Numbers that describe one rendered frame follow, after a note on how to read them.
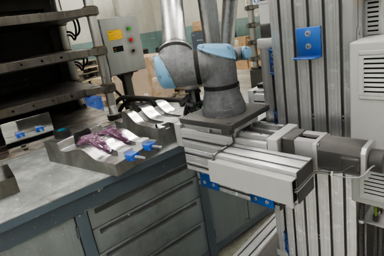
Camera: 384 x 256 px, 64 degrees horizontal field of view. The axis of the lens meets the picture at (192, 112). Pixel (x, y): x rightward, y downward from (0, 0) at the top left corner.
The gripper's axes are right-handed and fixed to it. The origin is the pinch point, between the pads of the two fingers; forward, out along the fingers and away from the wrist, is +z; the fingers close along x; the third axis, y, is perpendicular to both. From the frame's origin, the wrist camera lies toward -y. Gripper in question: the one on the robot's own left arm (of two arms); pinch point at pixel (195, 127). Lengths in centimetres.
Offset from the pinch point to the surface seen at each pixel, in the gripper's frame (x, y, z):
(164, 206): -24.3, -0.8, 34.5
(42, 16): -45, -83, -68
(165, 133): -15.7, -2.6, -0.9
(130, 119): -22.8, -28.9, -5.5
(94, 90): -27, -79, -18
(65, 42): -26, -144, -51
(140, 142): -31.1, 4.7, -3.5
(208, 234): -1, -3, 65
